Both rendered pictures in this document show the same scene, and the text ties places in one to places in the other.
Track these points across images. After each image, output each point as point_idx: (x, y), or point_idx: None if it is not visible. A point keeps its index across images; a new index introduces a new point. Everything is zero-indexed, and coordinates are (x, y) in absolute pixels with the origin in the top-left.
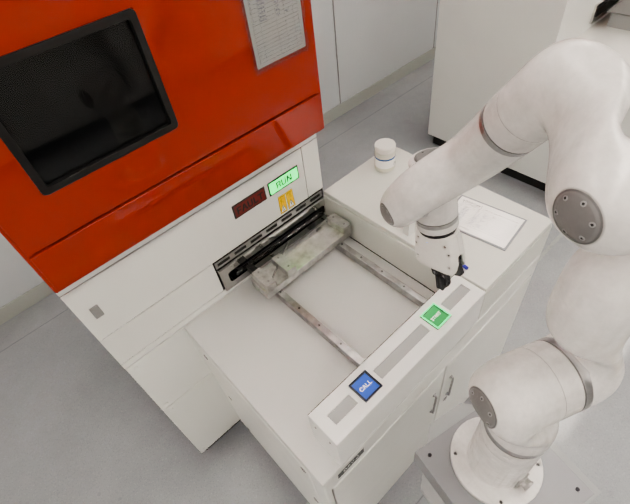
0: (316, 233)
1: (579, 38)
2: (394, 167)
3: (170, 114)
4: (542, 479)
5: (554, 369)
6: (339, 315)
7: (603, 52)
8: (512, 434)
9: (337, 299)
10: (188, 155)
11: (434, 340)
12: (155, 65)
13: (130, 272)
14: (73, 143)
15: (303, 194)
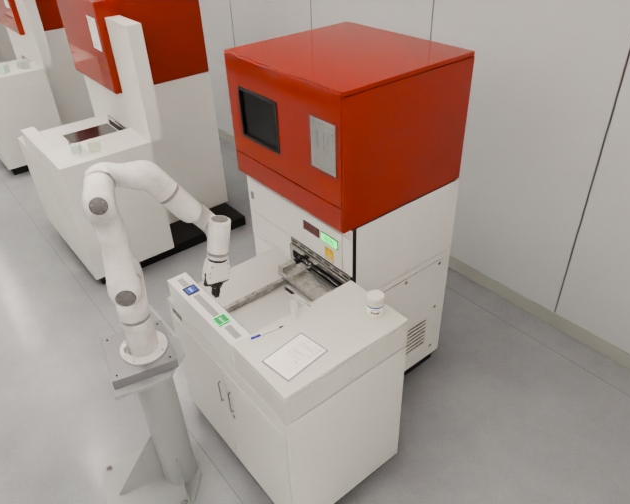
0: (325, 289)
1: (143, 161)
2: (371, 316)
3: (277, 147)
4: (126, 361)
5: None
6: (261, 307)
7: (131, 162)
8: None
9: (274, 306)
10: (281, 170)
11: (206, 317)
12: (277, 125)
13: (264, 195)
14: (254, 127)
15: (339, 264)
